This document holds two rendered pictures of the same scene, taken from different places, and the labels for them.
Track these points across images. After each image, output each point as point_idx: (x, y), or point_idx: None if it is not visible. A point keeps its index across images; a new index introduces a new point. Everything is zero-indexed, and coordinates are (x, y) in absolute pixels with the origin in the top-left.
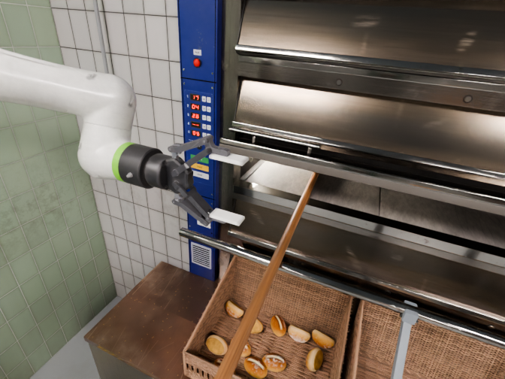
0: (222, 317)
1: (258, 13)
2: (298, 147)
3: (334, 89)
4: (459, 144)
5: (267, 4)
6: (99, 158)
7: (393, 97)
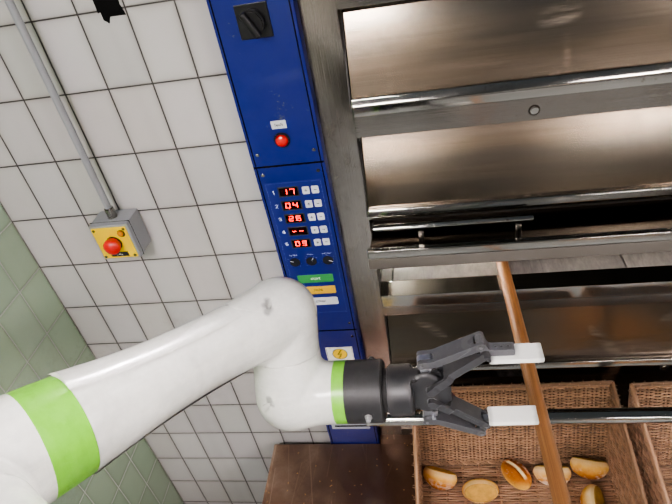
0: (427, 496)
1: (372, 39)
2: None
3: None
4: None
5: (385, 20)
6: (309, 409)
7: None
